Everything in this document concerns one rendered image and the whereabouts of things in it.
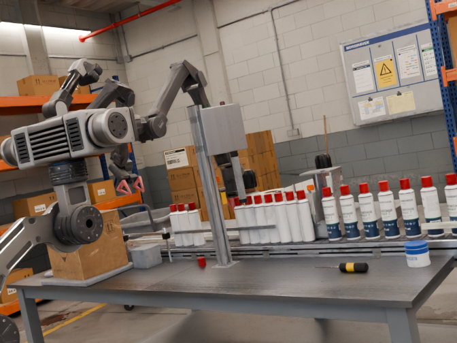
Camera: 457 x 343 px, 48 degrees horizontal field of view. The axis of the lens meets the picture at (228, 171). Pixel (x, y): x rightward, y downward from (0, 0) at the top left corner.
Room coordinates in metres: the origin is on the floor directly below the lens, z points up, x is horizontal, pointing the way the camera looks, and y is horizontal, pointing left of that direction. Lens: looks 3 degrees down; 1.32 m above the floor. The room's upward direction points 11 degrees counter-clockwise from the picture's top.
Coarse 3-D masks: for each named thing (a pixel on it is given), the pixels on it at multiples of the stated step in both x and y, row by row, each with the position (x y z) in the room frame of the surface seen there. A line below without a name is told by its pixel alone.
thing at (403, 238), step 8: (320, 240) 1.98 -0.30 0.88; (328, 240) 1.95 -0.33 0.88; (344, 240) 1.90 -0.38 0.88; (360, 240) 1.85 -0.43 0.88; (368, 240) 1.83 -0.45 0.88; (376, 240) 1.80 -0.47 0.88; (384, 240) 1.78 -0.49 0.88; (392, 240) 1.76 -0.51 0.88; (400, 240) 1.74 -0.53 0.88; (408, 240) 1.72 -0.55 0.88; (128, 248) 2.68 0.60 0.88; (160, 248) 2.49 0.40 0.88; (176, 248) 2.41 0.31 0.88
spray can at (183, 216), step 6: (180, 204) 2.40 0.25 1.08; (180, 210) 2.40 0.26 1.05; (180, 216) 2.40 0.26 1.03; (186, 216) 2.40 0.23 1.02; (180, 222) 2.40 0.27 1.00; (186, 222) 2.40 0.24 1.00; (180, 228) 2.41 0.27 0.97; (186, 228) 2.40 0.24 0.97; (186, 234) 2.39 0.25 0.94; (186, 240) 2.40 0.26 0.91; (192, 240) 2.41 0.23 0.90; (186, 246) 2.40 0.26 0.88
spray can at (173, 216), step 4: (172, 204) 2.46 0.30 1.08; (172, 208) 2.44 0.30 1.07; (176, 208) 2.45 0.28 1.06; (172, 212) 2.44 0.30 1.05; (176, 212) 2.44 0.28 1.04; (172, 216) 2.43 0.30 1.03; (176, 216) 2.43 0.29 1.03; (172, 220) 2.43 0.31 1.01; (176, 220) 2.43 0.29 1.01; (172, 224) 2.44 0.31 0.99; (176, 224) 2.43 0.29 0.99; (172, 228) 2.44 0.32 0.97; (176, 228) 2.43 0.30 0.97; (176, 236) 2.43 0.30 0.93; (180, 236) 2.43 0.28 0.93; (176, 240) 2.43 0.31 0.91; (180, 240) 2.43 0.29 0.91; (176, 244) 2.44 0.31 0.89; (180, 244) 2.43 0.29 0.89
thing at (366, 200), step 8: (360, 184) 1.83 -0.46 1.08; (360, 192) 1.83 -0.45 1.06; (368, 192) 1.83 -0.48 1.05; (360, 200) 1.83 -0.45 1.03; (368, 200) 1.81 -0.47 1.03; (360, 208) 1.84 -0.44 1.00; (368, 208) 1.81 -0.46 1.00; (368, 216) 1.82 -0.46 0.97; (376, 216) 1.83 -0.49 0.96; (368, 224) 1.82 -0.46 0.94; (376, 224) 1.82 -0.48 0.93; (368, 232) 1.82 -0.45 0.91; (376, 232) 1.82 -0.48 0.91
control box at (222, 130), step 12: (204, 108) 2.04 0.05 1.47; (216, 108) 2.05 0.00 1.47; (228, 108) 2.07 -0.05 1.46; (204, 120) 2.04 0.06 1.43; (216, 120) 2.05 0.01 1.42; (228, 120) 2.06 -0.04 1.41; (240, 120) 2.08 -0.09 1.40; (204, 132) 2.03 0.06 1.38; (216, 132) 2.05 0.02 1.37; (228, 132) 2.06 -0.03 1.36; (240, 132) 2.07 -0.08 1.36; (204, 144) 2.06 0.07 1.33; (216, 144) 2.04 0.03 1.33; (228, 144) 2.06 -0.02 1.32; (240, 144) 2.07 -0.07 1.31
